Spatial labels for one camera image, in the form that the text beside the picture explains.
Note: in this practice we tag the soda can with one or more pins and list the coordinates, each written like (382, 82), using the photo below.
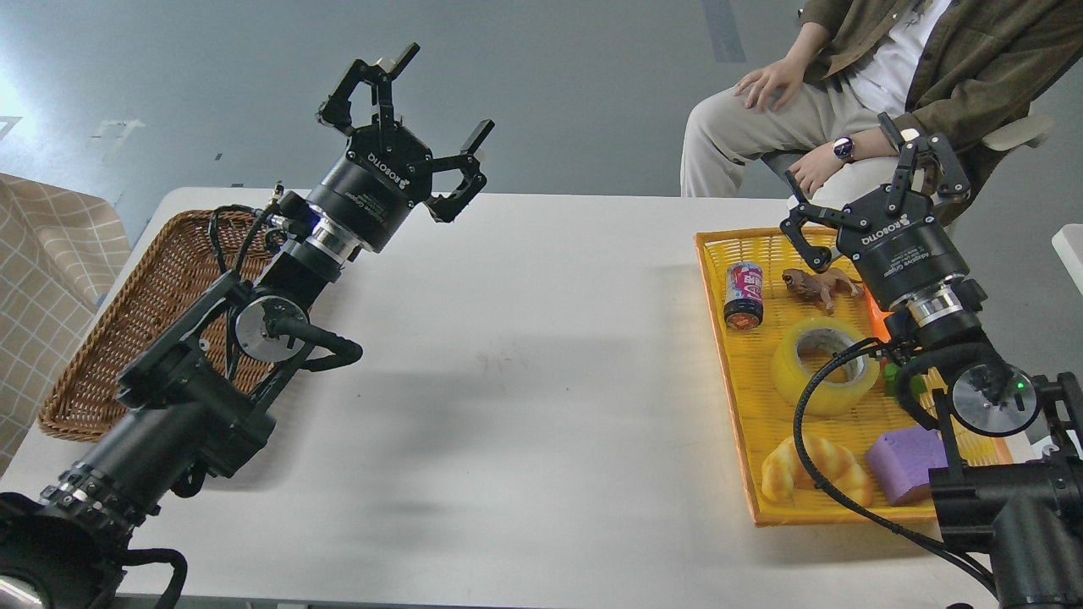
(743, 308)

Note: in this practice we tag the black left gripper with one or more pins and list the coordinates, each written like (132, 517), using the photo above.
(380, 180)

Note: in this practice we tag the purple sponge block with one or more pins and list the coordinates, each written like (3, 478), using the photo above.
(901, 462)

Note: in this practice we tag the brown toy animal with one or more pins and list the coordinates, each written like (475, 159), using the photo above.
(821, 286)

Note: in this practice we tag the seated person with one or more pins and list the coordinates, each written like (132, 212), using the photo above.
(958, 68)

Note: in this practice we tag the yellow plastic basket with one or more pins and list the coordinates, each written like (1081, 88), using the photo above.
(763, 417)

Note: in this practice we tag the toy carrot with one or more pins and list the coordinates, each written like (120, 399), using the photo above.
(889, 369)

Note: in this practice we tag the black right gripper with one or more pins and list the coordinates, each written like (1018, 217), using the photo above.
(905, 254)

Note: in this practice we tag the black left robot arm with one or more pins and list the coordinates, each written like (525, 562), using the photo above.
(198, 397)

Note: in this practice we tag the brown wicker basket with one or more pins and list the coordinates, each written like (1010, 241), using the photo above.
(178, 266)

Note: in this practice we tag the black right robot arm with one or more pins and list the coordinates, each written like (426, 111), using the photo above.
(1008, 502)

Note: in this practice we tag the beige checkered cloth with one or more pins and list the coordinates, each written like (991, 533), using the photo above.
(61, 251)

